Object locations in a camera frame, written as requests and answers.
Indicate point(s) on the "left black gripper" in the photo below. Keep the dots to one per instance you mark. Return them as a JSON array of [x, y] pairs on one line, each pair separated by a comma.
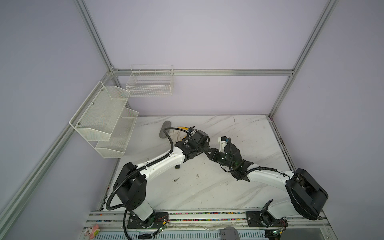
[[206, 147]]

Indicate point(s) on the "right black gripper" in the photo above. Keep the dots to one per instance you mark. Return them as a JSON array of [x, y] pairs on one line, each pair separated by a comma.
[[214, 153]]

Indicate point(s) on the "grey round object bottom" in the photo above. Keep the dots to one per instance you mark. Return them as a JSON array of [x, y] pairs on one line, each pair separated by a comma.
[[229, 233]]

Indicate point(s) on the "grey oval sharpening stone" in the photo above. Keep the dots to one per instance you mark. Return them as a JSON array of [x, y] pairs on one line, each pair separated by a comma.
[[164, 129]]

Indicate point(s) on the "pink tape roll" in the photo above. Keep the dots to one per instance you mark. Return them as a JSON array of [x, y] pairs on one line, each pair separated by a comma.
[[92, 232]]

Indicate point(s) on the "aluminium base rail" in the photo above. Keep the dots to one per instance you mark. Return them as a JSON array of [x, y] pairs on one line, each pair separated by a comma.
[[206, 225]]

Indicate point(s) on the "white two-tier mesh shelf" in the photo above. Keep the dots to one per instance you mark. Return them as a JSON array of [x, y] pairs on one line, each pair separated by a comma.
[[105, 121]]

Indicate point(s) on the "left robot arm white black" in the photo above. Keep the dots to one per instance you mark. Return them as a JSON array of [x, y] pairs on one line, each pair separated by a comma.
[[130, 189]]

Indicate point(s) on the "white wire basket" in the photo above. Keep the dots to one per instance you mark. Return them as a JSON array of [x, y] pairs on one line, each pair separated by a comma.
[[151, 81]]

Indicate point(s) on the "yellow black pliers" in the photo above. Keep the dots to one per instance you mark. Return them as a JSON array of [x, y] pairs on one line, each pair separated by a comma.
[[187, 129]]

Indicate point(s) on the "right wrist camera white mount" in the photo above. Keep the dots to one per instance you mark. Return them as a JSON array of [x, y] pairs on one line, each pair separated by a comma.
[[223, 142]]

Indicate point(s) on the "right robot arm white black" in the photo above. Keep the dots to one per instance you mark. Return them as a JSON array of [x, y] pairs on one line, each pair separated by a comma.
[[304, 195]]

